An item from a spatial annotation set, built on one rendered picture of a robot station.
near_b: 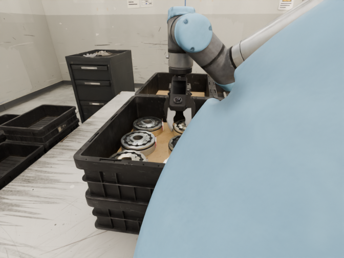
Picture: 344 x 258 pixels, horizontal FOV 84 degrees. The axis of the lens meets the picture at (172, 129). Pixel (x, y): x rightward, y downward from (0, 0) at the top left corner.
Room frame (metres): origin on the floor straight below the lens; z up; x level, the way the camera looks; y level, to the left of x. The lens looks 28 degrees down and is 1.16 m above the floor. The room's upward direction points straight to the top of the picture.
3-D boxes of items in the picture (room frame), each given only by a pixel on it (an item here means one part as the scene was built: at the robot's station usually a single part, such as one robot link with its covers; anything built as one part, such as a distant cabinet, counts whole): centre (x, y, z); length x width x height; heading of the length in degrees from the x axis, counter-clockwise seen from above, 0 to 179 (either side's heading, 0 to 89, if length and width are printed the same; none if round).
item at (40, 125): (1.26, 0.93, 0.37); 0.40 x 0.30 x 0.45; 172
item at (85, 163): (0.48, 0.03, 0.92); 0.40 x 0.30 x 0.02; 172
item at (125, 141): (0.49, 0.10, 0.86); 0.10 x 0.10 x 0.01
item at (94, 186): (0.48, 0.03, 0.87); 0.40 x 0.30 x 0.11; 172
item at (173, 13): (0.60, -0.03, 1.15); 0.09 x 0.08 x 0.11; 9
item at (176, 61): (0.60, -0.02, 1.07); 0.08 x 0.08 x 0.05
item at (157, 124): (0.60, 0.08, 0.86); 0.10 x 0.10 x 0.01
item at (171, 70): (0.61, -0.03, 0.99); 0.09 x 0.08 x 0.12; 178
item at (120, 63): (2.19, 0.75, 0.45); 0.60 x 0.45 x 0.90; 172
